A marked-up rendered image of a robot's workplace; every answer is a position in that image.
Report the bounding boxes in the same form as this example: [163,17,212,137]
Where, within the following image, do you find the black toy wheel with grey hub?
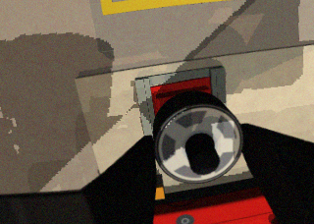
[153,90,244,184]

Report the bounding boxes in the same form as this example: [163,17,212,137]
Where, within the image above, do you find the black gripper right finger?
[240,124,314,224]

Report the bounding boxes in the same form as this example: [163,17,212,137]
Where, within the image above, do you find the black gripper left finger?
[0,135,157,224]

